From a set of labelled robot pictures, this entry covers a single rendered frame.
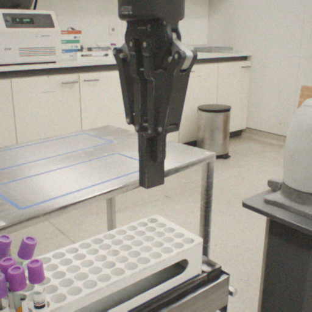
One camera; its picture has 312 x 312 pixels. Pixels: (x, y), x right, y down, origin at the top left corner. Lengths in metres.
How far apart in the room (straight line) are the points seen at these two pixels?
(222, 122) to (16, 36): 1.84
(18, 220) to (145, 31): 0.41
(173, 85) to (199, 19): 4.27
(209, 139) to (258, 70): 1.09
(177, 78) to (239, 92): 3.88
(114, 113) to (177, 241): 2.76
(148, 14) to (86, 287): 0.30
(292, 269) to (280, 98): 3.23
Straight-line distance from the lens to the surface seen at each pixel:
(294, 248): 1.07
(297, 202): 1.03
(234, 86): 4.23
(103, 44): 3.62
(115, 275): 0.49
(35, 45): 2.89
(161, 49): 0.44
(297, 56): 4.09
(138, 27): 0.47
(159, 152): 0.47
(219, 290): 0.58
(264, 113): 4.33
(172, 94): 0.43
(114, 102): 3.23
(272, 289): 1.16
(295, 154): 1.00
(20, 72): 2.90
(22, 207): 0.76
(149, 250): 0.52
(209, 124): 3.56
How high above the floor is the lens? 1.13
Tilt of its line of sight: 17 degrees down
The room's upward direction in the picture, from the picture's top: straight up
